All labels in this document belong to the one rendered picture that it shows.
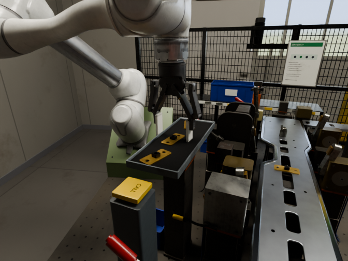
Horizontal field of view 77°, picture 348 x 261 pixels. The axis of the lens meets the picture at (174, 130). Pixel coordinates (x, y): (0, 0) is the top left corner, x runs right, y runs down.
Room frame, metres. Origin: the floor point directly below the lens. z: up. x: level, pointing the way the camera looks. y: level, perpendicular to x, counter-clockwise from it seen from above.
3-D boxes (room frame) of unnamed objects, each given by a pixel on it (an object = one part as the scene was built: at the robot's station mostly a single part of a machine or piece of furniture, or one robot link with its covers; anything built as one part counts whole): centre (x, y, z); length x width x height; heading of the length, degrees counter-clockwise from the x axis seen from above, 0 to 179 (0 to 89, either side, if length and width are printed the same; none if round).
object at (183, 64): (0.61, 0.00, 1.34); 0.08 x 0.07 x 0.09; 60
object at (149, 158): (0.49, 0.05, 1.17); 0.08 x 0.04 x 0.01; 139
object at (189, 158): (0.61, -0.02, 1.16); 0.37 x 0.14 x 0.02; 157
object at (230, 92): (1.65, -0.44, 1.10); 0.30 x 0.17 x 0.13; 72
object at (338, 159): (0.67, -0.61, 0.87); 0.12 x 0.07 x 0.35; 67
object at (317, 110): (1.59, -0.58, 1.02); 0.90 x 0.22 x 0.03; 67
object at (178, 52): (0.61, 0.01, 1.41); 0.09 x 0.09 x 0.06
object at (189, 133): (0.59, -0.04, 1.20); 0.03 x 0.01 x 0.07; 150
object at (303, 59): (1.59, -0.90, 1.30); 0.23 x 0.02 x 0.31; 67
